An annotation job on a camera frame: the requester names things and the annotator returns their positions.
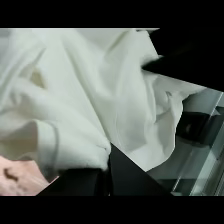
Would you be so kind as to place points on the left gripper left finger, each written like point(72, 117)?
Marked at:
point(80, 183)

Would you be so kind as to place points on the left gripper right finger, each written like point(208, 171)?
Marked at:
point(131, 180)

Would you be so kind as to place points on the white shirt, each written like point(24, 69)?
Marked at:
point(86, 93)

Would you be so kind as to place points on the pink garment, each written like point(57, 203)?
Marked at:
point(23, 178)

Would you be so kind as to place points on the silver frame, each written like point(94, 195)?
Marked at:
point(200, 166)

